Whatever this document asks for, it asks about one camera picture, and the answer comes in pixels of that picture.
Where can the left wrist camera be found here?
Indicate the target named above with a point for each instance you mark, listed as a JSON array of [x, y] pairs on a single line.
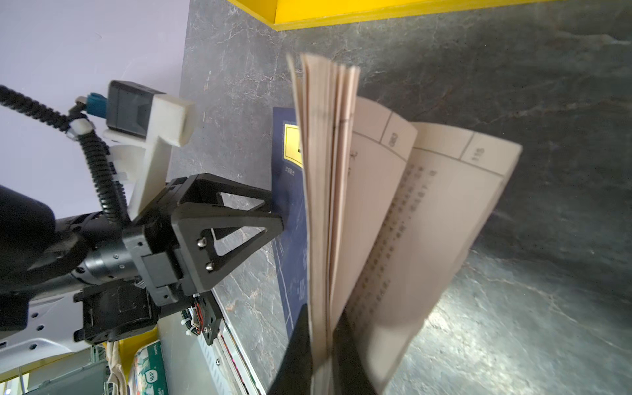
[[146, 125]]

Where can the green labelled packet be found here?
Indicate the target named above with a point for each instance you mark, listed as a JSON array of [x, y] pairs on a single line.
[[148, 375]]

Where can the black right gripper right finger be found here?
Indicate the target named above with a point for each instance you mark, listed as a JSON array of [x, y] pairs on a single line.
[[348, 373]]

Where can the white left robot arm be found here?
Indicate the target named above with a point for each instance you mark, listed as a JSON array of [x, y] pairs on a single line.
[[41, 314]]

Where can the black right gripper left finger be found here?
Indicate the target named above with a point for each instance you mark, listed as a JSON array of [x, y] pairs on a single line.
[[295, 373]]

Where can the yellow wooden bookshelf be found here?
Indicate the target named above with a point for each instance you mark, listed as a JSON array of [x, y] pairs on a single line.
[[286, 15]]

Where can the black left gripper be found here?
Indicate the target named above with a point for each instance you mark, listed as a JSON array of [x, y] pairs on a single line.
[[148, 249]]

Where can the dark blue booklet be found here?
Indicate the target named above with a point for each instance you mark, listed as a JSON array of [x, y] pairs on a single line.
[[379, 214]]

